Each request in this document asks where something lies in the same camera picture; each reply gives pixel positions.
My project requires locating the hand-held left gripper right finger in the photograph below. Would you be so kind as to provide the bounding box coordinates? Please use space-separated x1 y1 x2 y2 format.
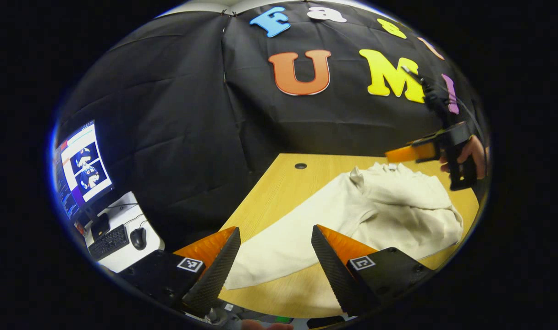
311 225 435 317

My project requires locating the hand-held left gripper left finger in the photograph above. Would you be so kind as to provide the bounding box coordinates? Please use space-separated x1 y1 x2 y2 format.
118 226 242 318

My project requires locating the cream white sweatshirt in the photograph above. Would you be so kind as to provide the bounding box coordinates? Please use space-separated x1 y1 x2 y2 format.
224 161 464 290

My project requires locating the black computer mouse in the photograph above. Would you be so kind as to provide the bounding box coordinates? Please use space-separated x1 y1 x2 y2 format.
130 227 147 251

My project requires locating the white side desk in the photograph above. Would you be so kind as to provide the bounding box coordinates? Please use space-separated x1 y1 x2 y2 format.
83 191 166 274

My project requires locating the black computer keyboard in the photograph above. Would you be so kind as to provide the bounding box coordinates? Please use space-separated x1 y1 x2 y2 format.
88 224 130 261

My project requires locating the computer monitor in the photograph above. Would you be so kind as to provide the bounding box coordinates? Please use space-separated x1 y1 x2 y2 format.
53 120 115 239

